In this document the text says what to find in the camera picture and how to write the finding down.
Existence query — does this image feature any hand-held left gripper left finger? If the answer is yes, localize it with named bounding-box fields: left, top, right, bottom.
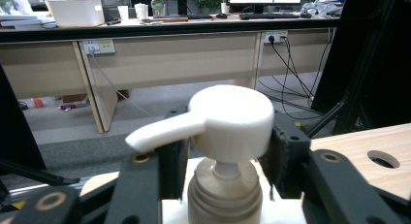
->
left=104, top=106, right=192, bottom=224

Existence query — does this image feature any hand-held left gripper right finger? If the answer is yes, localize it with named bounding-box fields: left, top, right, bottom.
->
left=258, top=110, right=404, bottom=224

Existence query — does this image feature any white pump bottle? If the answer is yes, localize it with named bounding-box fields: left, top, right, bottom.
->
left=124, top=84, right=308, bottom=224

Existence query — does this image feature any purple thing on floor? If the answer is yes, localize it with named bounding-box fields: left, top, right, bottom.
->
left=57, top=99, right=90, bottom=112

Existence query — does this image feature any black metal stand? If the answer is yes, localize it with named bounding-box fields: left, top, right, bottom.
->
left=304, top=0, right=411, bottom=140
left=0, top=64, right=81, bottom=199

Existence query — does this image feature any beige office desk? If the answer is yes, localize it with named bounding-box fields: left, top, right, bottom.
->
left=0, top=16, right=341, bottom=135

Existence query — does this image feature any black keyboard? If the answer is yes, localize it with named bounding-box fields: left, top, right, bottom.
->
left=186, top=13, right=214, bottom=20
left=237, top=12, right=300, bottom=21

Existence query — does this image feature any grey cloth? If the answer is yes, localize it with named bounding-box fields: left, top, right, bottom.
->
left=300, top=0, right=344, bottom=17

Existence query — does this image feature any glass jar with plant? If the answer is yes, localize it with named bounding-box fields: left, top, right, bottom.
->
left=150, top=0, right=166, bottom=17

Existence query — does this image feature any white storage box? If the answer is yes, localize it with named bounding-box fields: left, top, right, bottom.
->
left=44, top=0, right=107, bottom=29

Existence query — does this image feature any stack of papers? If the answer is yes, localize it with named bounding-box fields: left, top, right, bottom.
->
left=0, top=0, right=56, bottom=28

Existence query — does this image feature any bundle of black cables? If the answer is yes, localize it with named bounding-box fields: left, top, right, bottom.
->
left=258, top=35, right=333, bottom=121

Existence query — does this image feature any thin white cable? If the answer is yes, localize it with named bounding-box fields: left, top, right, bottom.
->
left=89, top=48, right=158, bottom=122

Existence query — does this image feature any white wall socket strip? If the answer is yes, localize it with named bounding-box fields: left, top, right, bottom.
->
left=81, top=39, right=116, bottom=55
left=264, top=30, right=289, bottom=45

